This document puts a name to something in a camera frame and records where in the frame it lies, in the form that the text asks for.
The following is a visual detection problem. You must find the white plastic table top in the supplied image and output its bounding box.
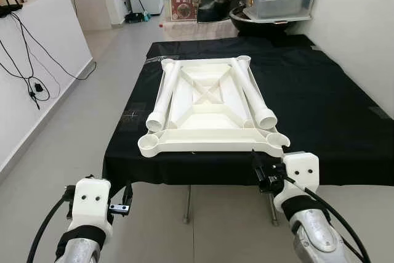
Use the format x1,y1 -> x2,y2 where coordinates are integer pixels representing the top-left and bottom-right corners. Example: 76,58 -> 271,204
137,55 -> 291,158

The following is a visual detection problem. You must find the clear tape cross patch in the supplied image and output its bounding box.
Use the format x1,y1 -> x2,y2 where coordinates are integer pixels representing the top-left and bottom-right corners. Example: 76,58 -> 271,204
120,108 -> 151,129

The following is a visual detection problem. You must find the black table cloth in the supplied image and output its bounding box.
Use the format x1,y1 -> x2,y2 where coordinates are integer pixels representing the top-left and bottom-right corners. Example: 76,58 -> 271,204
102,34 -> 394,190

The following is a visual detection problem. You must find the black round basin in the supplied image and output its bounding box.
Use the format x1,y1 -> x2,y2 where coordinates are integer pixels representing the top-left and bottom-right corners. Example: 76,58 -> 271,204
229,4 -> 296,33

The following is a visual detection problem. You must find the white low platform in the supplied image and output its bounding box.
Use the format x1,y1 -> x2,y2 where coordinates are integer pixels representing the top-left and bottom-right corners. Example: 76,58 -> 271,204
161,20 -> 241,41

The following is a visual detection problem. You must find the clear plastic bin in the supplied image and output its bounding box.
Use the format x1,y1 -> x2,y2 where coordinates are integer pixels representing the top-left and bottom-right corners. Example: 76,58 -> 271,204
242,0 -> 320,20

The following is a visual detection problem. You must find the red printed carton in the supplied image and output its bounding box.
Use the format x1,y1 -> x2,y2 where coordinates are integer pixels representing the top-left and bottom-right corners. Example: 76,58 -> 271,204
169,0 -> 204,22

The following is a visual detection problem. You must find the black wifi router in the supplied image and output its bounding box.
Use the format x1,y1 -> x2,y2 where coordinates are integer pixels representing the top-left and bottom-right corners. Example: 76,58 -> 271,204
0,0 -> 24,17

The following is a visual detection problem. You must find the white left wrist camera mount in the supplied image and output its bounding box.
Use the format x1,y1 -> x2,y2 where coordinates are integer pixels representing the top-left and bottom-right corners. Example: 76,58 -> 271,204
66,177 -> 115,239

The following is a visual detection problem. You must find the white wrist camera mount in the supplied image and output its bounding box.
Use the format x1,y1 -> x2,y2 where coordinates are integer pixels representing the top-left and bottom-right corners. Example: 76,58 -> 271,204
66,177 -> 115,239
274,151 -> 321,211

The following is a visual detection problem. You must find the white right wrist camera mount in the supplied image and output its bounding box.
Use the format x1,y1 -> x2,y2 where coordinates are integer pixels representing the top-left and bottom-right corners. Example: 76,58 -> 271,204
274,151 -> 321,211

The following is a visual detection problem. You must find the black wall cable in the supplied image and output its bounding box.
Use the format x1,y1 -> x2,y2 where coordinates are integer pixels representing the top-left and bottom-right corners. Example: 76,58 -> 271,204
0,12 -> 98,110

